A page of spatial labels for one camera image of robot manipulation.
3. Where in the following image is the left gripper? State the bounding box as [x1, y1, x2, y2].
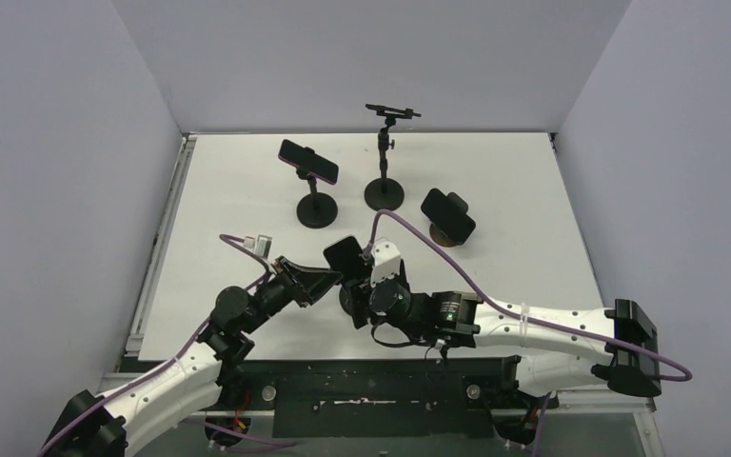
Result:
[241, 256, 342, 334]

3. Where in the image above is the silver black phone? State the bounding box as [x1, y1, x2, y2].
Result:
[323, 235, 372, 286]

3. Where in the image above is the magenta edged phone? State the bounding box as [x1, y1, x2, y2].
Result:
[278, 139, 339, 185]

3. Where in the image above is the black phone stand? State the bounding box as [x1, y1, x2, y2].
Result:
[296, 169, 339, 229]
[338, 285, 368, 317]

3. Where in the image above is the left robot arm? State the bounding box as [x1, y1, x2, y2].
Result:
[38, 257, 344, 456]

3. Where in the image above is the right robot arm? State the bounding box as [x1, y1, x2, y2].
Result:
[339, 275, 662, 407]

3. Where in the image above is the wooden base phone stand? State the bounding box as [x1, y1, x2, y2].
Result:
[428, 191, 469, 248]

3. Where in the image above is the tall empty phone stand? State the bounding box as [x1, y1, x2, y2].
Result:
[364, 104, 422, 210]

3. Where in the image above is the dark blue phone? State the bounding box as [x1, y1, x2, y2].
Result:
[421, 188, 476, 245]

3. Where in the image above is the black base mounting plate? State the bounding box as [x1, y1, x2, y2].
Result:
[204, 356, 559, 443]

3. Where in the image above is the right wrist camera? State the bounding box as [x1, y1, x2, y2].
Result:
[369, 238, 402, 288]

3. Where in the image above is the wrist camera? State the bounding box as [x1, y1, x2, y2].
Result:
[369, 238, 402, 288]
[243, 234, 272, 259]

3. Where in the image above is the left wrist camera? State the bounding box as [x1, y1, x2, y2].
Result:
[243, 234, 272, 259]

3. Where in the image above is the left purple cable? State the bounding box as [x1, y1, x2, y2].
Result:
[37, 233, 272, 457]

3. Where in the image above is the purple cable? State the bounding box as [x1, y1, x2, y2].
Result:
[37, 233, 272, 457]
[365, 209, 694, 384]

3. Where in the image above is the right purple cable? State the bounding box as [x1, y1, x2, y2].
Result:
[365, 209, 694, 384]

